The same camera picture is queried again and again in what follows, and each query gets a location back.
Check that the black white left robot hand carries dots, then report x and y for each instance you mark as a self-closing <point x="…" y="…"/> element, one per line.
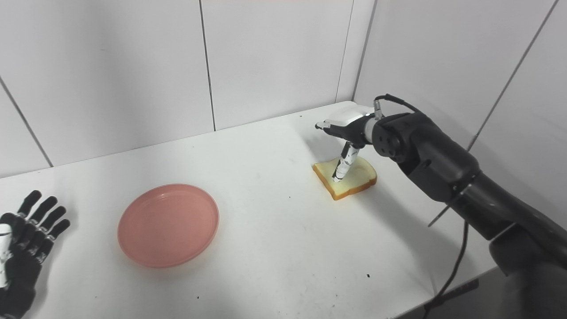
<point x="20" y="270"/>

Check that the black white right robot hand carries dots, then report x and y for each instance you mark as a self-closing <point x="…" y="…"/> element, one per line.
<point x="350" y="128"/>

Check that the slice of white bread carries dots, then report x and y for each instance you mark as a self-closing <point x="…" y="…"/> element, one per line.
<point x="359" y="177"/>

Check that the pink round plate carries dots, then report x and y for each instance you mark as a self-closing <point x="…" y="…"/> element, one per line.
<point x="168" y="226"/>

